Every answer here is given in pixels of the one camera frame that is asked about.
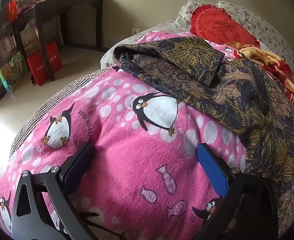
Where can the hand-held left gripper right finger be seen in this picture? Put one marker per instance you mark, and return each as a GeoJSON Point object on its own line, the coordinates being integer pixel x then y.
{"type": "Point", "coordinates": [212, 170]}

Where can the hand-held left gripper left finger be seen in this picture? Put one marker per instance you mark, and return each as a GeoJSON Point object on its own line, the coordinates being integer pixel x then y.
{"type": "Point", "coordinates": [79, 163]}

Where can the dark floral patterned garment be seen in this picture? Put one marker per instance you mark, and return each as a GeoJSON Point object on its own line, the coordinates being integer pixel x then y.
{"type": "Point", "coordinates": [237, 92]}

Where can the pink penguin print blanket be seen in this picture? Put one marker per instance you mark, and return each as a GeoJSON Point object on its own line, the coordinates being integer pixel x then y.
{"type": "Point", "coordinates": [127, 172]}

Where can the striped woven bed mat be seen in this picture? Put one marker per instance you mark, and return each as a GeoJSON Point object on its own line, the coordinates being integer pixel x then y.
{"type": "Point", "coordinates": [62, 92]}

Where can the red gift bag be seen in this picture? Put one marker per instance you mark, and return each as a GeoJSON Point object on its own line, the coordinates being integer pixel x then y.
{"type": "Point", "coordinates": [38, 67]}
{"type": "Point", "coordinates": [54, 57]}

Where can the green printed gift bag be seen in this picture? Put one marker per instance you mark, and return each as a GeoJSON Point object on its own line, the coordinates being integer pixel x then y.
{"type": "Point", "coordinates": [11, 75]}

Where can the red and yellow floral blanket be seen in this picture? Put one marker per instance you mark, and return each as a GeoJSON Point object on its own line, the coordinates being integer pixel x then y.
{"type": "Point", "coordinates": [269, 60]}

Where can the red heart-shaped frilled pillow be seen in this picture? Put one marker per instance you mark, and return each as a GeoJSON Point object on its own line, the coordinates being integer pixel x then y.
{"type": "Point", "coordinates": [217, 27]}

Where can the floral print pillow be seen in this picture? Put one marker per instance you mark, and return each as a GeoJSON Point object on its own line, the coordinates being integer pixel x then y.
{"type": "Point", "coordinates": [267, 27]}

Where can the dark wooden table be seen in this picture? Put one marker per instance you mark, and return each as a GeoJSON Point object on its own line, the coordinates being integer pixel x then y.
{"type": "Point", "coordinates": [69, 2]}

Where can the small red paper bag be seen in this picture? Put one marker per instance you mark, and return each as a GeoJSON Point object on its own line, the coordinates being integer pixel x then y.
{"type": "Point", "coordinates": [12, 11]}

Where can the white wall socket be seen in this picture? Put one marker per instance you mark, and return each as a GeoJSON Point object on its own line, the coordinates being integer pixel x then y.
{"type": "Point", "coordinates": [135, 30]}

